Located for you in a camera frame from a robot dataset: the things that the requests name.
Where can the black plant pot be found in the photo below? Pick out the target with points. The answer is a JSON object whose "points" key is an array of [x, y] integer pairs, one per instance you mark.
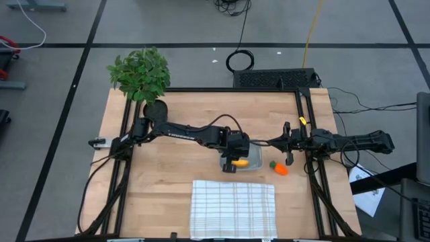
{"points": [[156, 112]]}

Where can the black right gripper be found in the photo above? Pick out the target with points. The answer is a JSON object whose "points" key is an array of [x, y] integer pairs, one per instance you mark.
{"points": [[299, 140]]}

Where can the black computer keyboard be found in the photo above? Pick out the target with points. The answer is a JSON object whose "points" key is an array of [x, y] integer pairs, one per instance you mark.
{"points": [[422, 220]]}

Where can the white checked cloth towel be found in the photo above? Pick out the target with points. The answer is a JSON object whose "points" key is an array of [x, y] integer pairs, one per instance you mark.
{"points": [[231, 208]]}

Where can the white plastic storage bin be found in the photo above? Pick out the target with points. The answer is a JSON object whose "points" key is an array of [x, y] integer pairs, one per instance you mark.
{"points": [[257, 158]]}

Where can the black aluminium table frame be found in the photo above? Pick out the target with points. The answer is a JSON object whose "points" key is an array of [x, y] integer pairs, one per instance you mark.
{"points": [[235, 90]]}

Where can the grey metal stand foot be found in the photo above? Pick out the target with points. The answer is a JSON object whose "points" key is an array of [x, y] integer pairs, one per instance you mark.
{"points": [[13, 85], [37, 5]]}

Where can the black diagonal beam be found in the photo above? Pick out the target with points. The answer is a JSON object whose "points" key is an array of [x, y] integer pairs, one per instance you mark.
{"points": [[383, 178]]}

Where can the orange toy carrot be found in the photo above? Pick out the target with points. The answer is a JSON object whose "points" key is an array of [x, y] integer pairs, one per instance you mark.
{"points": [[279, 168]]}

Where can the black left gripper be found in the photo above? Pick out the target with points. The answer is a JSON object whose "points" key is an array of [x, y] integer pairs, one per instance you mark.
{"points": [[235, 144]]}

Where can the red curved tube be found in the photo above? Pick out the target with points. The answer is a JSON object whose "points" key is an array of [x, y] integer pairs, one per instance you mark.
{"points": [[8, 42]]}

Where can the green artificial plant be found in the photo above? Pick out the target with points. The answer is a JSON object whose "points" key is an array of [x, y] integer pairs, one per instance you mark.
{"points": [[141, 74]]}

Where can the white printed paper sheet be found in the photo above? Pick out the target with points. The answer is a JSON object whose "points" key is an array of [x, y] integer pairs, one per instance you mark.
{"points": [[367, 198]]}

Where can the yellow tag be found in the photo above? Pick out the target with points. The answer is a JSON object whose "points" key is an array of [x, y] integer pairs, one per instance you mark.
{"points": [[302, 120]]}

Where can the black perforated computer case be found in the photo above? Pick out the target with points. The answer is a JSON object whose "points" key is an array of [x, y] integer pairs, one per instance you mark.
{"points": [[275, 79]]}

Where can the yellow toy banana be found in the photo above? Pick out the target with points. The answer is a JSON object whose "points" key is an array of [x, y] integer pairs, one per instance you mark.
{"points": [[240, 163]]}

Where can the grey desk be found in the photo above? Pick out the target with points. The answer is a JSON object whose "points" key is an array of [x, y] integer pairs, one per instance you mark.
{"points": [[408, 215]]}

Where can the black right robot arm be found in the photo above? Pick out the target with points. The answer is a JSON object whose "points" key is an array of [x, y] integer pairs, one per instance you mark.
{"points": [[363, 141]]}

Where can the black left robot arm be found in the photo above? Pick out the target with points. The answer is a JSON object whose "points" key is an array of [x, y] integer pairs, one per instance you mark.
{"points": [[181, 132]]}

